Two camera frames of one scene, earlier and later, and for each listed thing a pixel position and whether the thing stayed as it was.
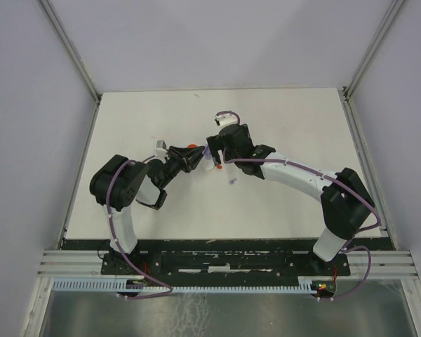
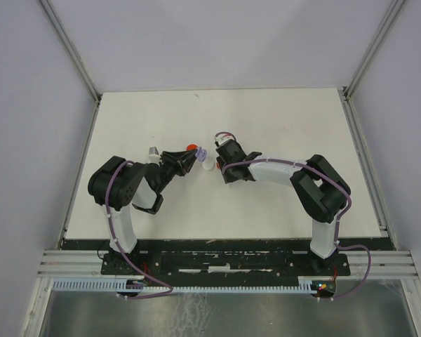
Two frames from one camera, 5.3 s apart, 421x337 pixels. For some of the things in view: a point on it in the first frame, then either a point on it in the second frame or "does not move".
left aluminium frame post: [71, 51] does not move
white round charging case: [208, 164] does not move
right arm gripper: [215, 144] to [229, 177]
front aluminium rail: [88, 265] does not move
